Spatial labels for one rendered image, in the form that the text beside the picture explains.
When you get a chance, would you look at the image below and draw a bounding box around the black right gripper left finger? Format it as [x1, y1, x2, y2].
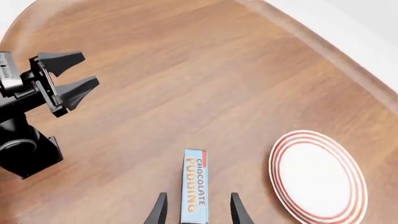
[143, 192, 169, 224]

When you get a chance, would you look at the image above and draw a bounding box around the chocolate pudding box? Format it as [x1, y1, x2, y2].
[179, 147, 210, 224]

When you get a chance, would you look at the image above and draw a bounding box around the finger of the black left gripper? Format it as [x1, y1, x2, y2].
[53, 75, 101, 111]
[37, 50, 86, 78]

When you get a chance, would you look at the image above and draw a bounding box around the white plate with red rings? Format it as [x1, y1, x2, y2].
[268, 129, 369, 222]

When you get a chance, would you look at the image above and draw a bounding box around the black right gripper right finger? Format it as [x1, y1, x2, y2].
[230, 192, 257, 224]

